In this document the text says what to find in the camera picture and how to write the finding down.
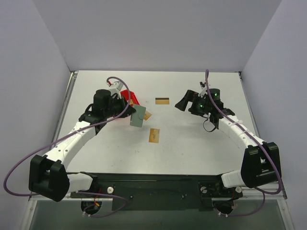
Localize aluminium frame rail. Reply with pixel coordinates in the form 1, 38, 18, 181
28, 179, 288, 202

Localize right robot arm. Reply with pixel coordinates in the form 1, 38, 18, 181
175, 89, 281, 196

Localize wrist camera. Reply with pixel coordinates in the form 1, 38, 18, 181
198, 80, 208, 98
107, 81, 124, 98

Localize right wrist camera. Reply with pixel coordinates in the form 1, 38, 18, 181
198, 80, 208, 98

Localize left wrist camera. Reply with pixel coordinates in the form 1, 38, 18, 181
107, 81, 124, 98

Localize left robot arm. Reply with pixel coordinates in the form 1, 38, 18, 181
29, 89, 136, 202

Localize gold vip card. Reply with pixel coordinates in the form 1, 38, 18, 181
149, 128, 160, 143
143, 111, 152, 120

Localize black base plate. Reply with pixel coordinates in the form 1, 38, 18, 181
71, 173, 243, 211

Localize gold card with magnetic stripe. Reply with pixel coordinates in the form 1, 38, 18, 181
155, 97, 170, 105

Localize red plastic bin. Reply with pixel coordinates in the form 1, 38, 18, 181
120, 90, 140, 106

